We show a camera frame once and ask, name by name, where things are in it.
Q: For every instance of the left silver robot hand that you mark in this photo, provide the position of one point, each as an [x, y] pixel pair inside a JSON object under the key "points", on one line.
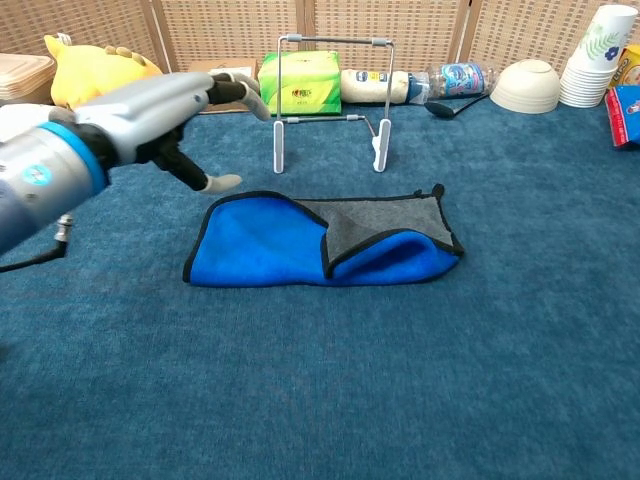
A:
{"points": [[145, 110]]}

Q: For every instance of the grey and blue cloth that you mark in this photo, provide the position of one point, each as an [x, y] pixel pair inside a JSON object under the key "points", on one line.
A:
{"points": [[260, 245]]}

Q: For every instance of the yellow plush toy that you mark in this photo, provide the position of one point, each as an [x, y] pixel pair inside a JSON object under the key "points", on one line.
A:
{"points": [[90, 65]]}

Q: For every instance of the brown cardboard box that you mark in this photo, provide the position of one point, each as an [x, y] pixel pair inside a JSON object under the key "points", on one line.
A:
{"points": [[235, 65]]}

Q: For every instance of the woven folding screen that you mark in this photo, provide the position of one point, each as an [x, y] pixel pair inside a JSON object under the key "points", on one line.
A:
{"points": [[225, 30]]}

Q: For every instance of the beige lidded lunch box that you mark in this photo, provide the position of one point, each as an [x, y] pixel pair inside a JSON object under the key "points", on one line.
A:
{"points": [[25, 80]]}

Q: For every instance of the white plastic bag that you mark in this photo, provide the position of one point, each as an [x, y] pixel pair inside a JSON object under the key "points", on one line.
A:
{"points": [[20, 117]]}

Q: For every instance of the green tissue pack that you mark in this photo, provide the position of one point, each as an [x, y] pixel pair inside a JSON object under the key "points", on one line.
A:
{"points": [[310, 85]]}

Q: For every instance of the mayonnaise squeeze bottle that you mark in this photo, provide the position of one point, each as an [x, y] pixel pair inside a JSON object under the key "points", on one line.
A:
{"points": [[365, 87]]}

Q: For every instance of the clear plastic water bottle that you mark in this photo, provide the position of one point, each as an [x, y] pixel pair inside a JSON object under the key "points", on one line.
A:
{"points": [[460, 80]]}

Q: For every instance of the beige bowl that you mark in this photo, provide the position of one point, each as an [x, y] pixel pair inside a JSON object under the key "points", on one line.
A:
{"points": [[525, 87]]}

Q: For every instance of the blue carpet table mat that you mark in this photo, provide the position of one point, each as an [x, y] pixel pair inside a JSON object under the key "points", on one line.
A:
{"points": [[450, 375]]}

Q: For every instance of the stack of paper cups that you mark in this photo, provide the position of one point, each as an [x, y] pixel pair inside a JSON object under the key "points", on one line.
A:
{"points": [[595, 60]]}

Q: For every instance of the blue cookie snack bag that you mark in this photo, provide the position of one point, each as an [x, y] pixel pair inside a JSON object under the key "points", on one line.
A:
{"points": [[625, 115]]}

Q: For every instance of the yellow snack bag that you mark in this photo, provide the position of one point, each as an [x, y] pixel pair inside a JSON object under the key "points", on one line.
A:
{"points": [[630, 70]]}

